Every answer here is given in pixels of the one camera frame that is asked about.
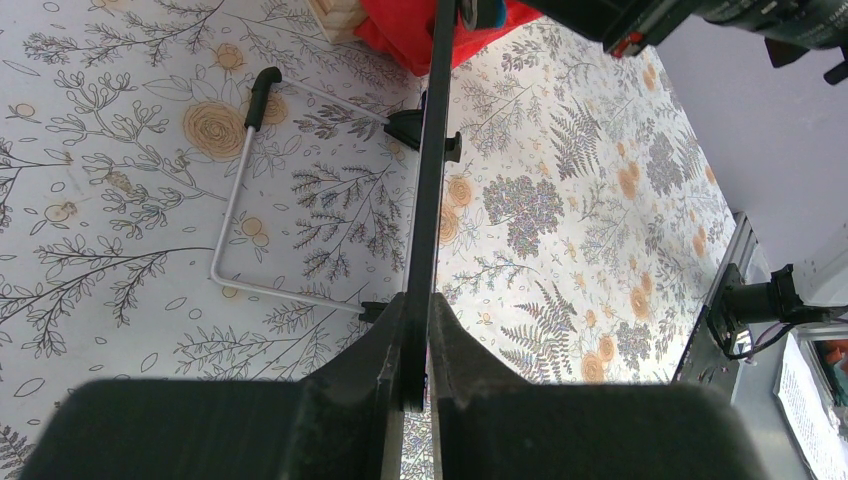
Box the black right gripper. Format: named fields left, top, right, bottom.
left=524, top=0, right=701, bottom=58

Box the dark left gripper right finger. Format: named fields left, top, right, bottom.
left=429, top=294, right=766, bottom=479

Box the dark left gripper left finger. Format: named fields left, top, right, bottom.
left=21, top=294, right=405, bottom=479

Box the blue black whiteboard eraser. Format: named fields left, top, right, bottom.
left=458, top=0, right=507, bottom=31

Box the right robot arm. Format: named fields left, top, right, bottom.
left=526, top=0, right=847, bottom=68

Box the red tank top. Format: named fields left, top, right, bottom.
left=354, top=0, right=542, bottom=77

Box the floral patterned table mat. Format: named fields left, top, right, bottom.
left=1, top=1, right=735, bottom=479

